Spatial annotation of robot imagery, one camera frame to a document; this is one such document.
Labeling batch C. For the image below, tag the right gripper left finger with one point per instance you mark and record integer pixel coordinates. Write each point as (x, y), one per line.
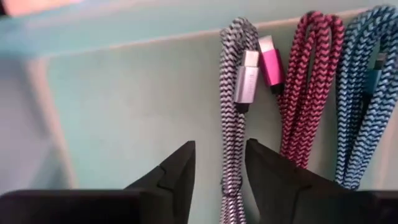
(174, 180)

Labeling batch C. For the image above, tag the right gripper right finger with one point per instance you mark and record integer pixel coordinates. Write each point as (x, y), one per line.
(280, 186)

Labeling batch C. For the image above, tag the green plastic bin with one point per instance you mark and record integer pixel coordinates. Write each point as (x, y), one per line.
(124, 109)

